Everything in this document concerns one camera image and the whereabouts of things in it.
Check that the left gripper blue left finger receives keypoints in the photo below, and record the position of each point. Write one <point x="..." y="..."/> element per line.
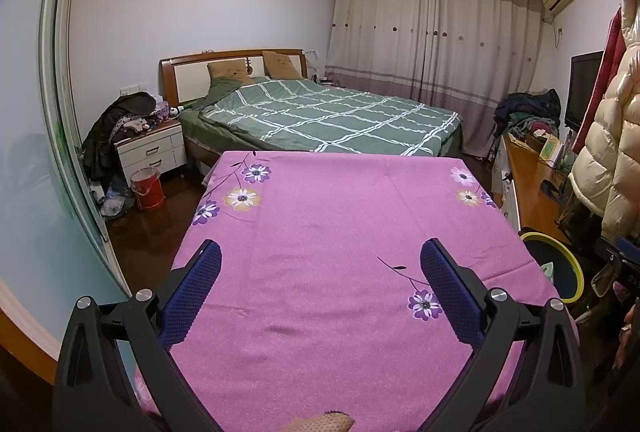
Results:
<point x="184" y="292"/>

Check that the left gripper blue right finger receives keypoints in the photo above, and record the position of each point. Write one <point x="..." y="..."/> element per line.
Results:
<point x="458" y="290"/>

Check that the green tissue pack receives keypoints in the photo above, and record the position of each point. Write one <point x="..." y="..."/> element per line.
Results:
<point x="548" y="270"/>

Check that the yellow rimmed blue trash bin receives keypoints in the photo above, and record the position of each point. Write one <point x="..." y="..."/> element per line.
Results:
<point x="568" y="278"/>

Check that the red bucket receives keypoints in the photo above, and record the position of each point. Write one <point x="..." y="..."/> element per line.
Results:
<point x="145" y="184"/>

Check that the pink floral tablecloth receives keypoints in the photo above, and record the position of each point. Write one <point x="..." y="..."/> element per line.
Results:
<point x="321" y="303"/>

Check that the white nightstand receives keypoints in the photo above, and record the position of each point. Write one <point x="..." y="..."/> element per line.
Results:
<point x="161" y="148"/>

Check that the dark clothes on nightstand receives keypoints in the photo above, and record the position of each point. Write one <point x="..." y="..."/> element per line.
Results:
<point x="99" y="156"/>

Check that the cream puffer jacket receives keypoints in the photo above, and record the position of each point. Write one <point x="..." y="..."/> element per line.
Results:
<point x="605" y="175"/>

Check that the pile of clothes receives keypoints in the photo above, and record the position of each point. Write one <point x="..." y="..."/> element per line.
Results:
<point x="520" y="111"/>

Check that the bed with green sheet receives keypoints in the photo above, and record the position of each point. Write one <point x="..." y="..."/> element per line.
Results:
<point x="320" y="121"/>

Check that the green checked quilt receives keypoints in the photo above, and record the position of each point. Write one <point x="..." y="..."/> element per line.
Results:
<point x="330" y="119"/>

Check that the wooden headboard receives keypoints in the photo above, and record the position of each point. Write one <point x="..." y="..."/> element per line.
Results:
<point x="187" y="78"/>

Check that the left brown pillow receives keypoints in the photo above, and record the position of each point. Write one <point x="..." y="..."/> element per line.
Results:
<point x="233" y="68"/>

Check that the brown pillow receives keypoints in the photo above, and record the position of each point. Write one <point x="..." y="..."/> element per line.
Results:
<point x="233" y="68"/>
<point x="280" y="66"/>

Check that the right brown pillow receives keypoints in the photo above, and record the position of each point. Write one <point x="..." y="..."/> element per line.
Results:
<point x="280" y="66"/>

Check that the black television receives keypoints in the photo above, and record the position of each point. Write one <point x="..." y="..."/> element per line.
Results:
<point x="584" y="69"/>

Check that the white purple curtain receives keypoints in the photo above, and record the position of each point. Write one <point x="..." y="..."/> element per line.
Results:
<point x="461" y="55"/>

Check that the red garment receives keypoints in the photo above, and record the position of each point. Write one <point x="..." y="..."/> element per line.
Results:
<point x="612" y="56"/>

